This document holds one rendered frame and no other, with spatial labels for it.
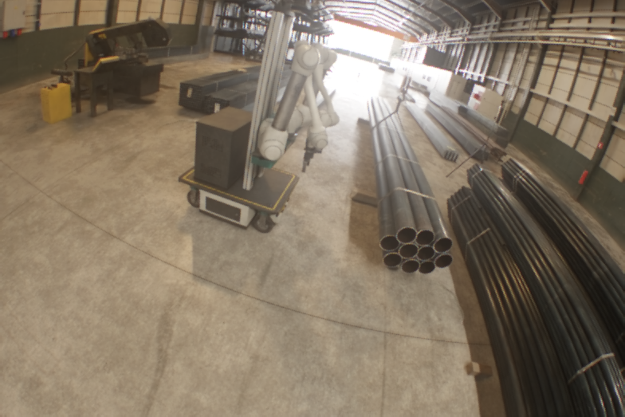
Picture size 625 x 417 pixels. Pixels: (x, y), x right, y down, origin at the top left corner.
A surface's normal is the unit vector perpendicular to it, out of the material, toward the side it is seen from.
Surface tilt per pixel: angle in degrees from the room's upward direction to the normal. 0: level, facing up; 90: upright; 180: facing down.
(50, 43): 90
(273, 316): 0
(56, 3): 90
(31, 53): 90
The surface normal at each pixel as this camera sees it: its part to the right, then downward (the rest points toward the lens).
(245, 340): 0.22, -0.85
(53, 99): 0.95, 0.30
